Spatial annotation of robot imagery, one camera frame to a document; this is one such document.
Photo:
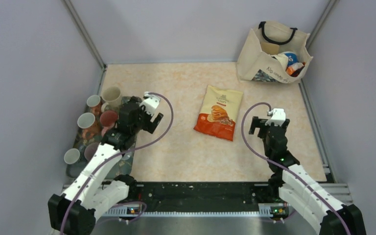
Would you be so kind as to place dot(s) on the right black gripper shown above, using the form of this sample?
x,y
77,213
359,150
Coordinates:
x,y
259,123

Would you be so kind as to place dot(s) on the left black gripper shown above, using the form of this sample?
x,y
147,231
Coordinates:
x,y
153,125

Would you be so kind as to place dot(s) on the orange chips bag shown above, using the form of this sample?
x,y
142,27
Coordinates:
x,y
218,113

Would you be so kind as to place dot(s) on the large pink mug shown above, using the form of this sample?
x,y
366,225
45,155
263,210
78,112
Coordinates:
x,y
108,120

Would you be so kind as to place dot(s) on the cream white mug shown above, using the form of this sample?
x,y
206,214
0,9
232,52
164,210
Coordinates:
x,y
112,98

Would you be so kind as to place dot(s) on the lilac mug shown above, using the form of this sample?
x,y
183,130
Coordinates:
x,y
90,150

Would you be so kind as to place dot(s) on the blue grey mug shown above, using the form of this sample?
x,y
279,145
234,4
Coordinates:
x,y
94,103

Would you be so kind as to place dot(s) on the light blue white mug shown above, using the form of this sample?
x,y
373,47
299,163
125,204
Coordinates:
x,y
72,156

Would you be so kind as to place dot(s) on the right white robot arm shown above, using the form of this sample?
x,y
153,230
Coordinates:
x,y
291,183

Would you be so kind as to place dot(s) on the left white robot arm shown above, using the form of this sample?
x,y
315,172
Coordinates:
x,y
78,208

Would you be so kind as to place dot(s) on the orange snack packet in bag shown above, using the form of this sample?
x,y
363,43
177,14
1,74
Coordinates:
x,y
295,69

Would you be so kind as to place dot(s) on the beige canvas tote bag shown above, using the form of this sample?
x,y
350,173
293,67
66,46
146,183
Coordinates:
x,y
261,59

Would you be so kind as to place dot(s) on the blue white package in bag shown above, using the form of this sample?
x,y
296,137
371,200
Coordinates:
x,y
292,57

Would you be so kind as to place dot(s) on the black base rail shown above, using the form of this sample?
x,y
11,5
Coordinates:
x,y
208,197

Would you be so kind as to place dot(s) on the metal corner frame rail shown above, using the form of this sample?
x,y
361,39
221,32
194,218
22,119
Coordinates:
x,y
83,32

